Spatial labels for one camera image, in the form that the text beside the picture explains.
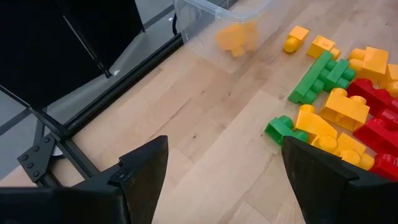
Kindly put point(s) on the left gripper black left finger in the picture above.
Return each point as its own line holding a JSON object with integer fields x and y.
{"x": 140, "y": 186}

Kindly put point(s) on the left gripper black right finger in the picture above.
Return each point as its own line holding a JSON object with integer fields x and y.
{"x": 326, "y": 193}

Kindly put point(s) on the yellow sloped building block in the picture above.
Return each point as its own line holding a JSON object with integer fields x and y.
{"x": 314, "y": 124}

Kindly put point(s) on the short green building block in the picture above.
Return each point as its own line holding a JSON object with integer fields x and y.
{"x": 339, "y": 73}
{"x": 280, "y": 129}

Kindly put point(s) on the yellow two-stud building block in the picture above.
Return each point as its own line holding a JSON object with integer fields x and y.
{"x": 345, "y": 110}
{"x": 237, "y": 39}
{"x": 351, "y": 149}

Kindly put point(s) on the long green building block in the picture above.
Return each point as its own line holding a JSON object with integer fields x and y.
{"x": 311, "y": 76}

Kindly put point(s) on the yellow one-stud building block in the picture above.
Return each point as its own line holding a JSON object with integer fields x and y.
{"x": 295, "y": 39}

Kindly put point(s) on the black partition stand pole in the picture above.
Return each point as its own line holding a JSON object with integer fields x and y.
{"x": 93, "y": 53}

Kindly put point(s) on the black fabric partition panel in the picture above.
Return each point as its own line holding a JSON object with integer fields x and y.
{"x": 40, "y": 46}
{"x": 109, "y": 25}

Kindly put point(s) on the clear plastic storage bin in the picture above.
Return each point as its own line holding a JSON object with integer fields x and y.
{"x": 192, "y": 18}

